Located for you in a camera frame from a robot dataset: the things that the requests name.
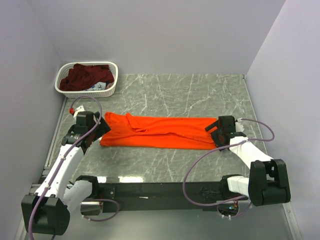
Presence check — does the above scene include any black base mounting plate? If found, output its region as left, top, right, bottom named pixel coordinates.
left=99, top=182, right=223, bottom=211

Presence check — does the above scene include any orange polo shirt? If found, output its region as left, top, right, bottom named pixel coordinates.
left=100, top=112, right=217, bottom=150

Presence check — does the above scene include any dark red shirt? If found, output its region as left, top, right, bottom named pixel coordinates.
left=59, top=63, right=115, bottom=92

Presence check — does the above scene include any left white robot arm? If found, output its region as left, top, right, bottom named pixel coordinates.
left=21, top=111, right=111, bottom=238

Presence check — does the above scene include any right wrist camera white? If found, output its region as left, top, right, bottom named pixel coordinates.
left=235, top=118, right=245, bottom=133

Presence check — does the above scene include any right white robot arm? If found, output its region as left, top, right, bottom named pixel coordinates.
left=205, top=115, right=291, bottom=207

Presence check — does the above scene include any white plastic laundry basket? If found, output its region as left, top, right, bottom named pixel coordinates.
left=54, top=61, right=119, bottom=99

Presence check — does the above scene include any white printed shirt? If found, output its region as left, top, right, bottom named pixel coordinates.
left=85, top=82, right=114, bottom=92

